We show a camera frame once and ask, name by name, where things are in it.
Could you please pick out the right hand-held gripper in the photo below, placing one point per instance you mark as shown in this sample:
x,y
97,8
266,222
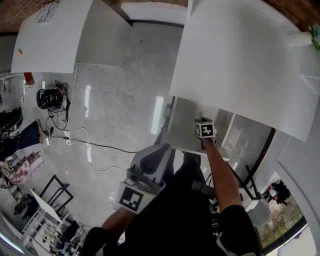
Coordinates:
x,y
206,130

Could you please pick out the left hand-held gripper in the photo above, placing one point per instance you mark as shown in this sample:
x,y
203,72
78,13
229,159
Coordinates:
x,y
130,197

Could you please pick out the white drawer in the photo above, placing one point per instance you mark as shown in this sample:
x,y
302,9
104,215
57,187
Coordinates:
x,y
185,125

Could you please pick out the person's right forearm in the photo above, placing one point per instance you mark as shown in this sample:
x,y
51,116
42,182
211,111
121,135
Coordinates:
x,y
220,175

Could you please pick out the person's left forearm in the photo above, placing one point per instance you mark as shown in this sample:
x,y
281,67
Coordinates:
x,y
117,220

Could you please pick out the orange-lined small drawer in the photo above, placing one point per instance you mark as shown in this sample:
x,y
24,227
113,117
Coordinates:
x,y
29,78

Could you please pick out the person's black shirt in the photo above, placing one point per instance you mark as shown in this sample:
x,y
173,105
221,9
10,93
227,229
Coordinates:
x,y
175,232

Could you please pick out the white desk with shelf unit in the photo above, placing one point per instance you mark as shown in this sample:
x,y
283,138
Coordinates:
x,y
237,62

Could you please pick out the white power strip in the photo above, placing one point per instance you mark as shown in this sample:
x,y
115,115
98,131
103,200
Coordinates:
x,y
68,138

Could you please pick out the red-labelled bottle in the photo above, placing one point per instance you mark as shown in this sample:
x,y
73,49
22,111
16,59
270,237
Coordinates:
x,y
272,193

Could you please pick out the white chair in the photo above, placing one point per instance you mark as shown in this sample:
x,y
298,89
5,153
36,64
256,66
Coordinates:
x,y
257,212

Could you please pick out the black bag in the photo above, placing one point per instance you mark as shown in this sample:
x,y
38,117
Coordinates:
x,y
282,191

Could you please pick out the black-framed window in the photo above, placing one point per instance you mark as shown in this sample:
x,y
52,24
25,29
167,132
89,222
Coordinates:
x,y
282,220

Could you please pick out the dark blue garment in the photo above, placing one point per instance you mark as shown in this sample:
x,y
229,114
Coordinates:
x,y
30,136

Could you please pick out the pink checked cloth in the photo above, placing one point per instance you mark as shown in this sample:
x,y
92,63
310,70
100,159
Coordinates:
x,y
25,167

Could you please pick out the white vase with flowers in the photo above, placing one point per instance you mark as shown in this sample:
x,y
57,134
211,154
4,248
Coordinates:
x,y
298,40

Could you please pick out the small white desk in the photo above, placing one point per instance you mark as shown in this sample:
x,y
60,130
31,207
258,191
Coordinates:
x,y
50,42

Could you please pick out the small yellow object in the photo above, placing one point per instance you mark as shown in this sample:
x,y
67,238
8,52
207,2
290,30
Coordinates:
x,y
19,52

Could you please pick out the printed paper sheet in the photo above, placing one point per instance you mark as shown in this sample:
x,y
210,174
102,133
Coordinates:
x,y
46,13

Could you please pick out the black table frame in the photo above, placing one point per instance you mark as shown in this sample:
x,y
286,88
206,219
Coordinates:
x,y
250,182

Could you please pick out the black metal frame stand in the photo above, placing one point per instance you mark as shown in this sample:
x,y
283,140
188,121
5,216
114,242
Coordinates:
x,y
56,193

